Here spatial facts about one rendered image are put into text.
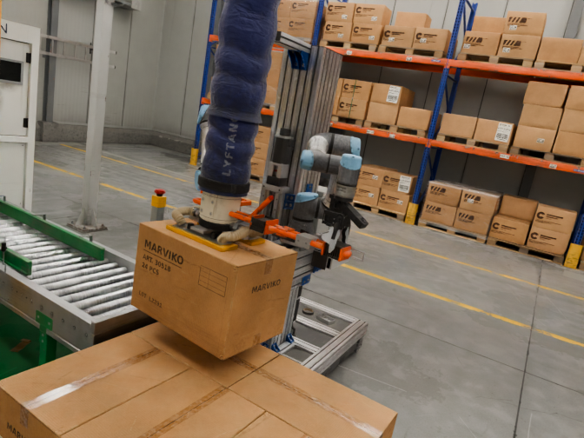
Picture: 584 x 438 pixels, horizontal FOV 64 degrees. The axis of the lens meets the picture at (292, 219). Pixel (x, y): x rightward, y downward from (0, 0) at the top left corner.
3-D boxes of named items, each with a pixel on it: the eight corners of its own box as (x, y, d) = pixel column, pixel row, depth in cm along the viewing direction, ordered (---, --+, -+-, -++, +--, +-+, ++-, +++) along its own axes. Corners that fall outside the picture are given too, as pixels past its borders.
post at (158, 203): (136, 335, 321) (151, 195, 299) (144, 333, 327) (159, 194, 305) (142, 339, 318) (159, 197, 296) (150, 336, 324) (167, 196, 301)
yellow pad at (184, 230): (165, 228, 206) (166, 217, 205) (182, 226, 214) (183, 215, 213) (221, 252, 188) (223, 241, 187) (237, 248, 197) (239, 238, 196)
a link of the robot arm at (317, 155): (308, 127, 220) (302, 146, 174) (332, 130, 220) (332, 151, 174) (304, 150, 224) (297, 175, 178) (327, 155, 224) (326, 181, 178)
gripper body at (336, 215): (330, 222, 180) (336, 192, 178) (350, 228, 176) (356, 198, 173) (321, 224, 174) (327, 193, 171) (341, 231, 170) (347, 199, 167)
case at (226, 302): (129, 304, 217) (139, 222, 208) (194, 288, 249) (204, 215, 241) (222, 361, 184) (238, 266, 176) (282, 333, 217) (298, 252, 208)
